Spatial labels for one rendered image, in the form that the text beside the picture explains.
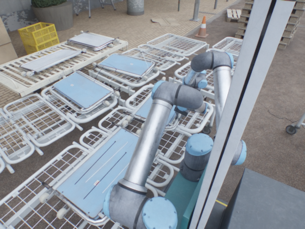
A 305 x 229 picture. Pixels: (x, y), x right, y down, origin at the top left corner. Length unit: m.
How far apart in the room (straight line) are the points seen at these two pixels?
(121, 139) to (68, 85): 1.14
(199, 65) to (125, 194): 0.94
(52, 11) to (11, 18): 1.38
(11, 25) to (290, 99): 7.08
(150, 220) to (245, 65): 0.70
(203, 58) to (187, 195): 0.87
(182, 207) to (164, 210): 0.32
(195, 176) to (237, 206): 0.31
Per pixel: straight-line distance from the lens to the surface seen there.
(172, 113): 1.97
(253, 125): 2.97
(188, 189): 1.31
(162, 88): 1.06
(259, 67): 0.45
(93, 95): 2.28
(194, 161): 1.21
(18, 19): 7.50
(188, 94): 1.04
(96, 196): 1.45
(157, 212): 0.93
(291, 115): 3.42
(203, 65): 1.42
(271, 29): 0.42
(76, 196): 1.48
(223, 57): 1.43
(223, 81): 1.35
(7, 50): 4.80
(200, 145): 1.17
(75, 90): 2.46
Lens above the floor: 1.80
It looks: 40 degrees down
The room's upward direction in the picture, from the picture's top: straight up
